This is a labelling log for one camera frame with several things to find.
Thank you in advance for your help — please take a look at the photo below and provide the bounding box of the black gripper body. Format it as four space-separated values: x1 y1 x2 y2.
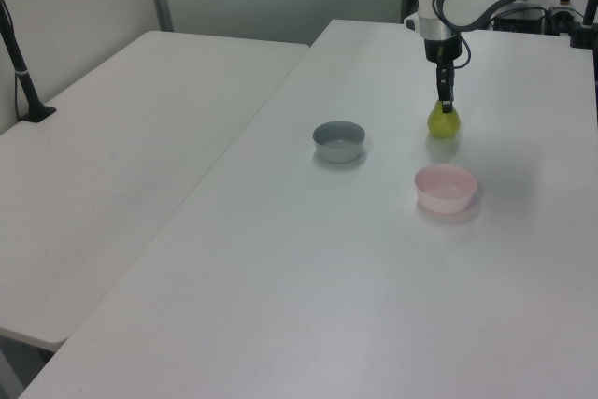
423 36 464 66

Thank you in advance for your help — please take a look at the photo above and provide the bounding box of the green pear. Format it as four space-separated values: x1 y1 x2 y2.
426 99 463 140

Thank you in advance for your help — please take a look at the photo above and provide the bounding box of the pink bowl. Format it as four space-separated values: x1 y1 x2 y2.
413 163 479 214

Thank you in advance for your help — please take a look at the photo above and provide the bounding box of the grey bowl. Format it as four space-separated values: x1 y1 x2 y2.
311 121 367 164

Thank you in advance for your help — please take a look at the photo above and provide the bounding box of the black equipment box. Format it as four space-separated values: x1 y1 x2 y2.
489 5 548 35

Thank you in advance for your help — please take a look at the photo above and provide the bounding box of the black clamped stand pole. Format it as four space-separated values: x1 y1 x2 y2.
566 0 598 50

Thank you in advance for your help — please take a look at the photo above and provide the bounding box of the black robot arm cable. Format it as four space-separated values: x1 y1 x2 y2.
451 36 474 69

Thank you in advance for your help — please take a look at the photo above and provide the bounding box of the black camera stand pole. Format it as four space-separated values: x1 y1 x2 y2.
0 0 58 124

